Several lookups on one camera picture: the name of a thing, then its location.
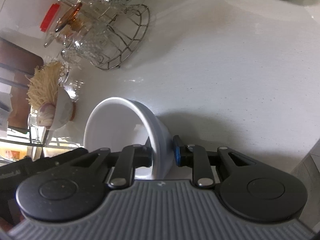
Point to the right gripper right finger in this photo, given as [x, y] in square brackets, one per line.
[199, 160]

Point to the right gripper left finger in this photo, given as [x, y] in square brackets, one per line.
[124, 164]

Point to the white plastic bowl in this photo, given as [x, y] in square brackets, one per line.
[117, 122]

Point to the bowl of enoki and onion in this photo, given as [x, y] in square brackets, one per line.
[47, 96]

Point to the black dish rack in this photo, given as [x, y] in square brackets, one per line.
[20, 130]

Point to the brown cutting board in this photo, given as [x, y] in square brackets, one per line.
[20, 65]

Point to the red-lid jar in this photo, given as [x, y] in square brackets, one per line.
[49, 17]

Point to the wire rack with glass cups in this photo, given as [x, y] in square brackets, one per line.
[102, 32]

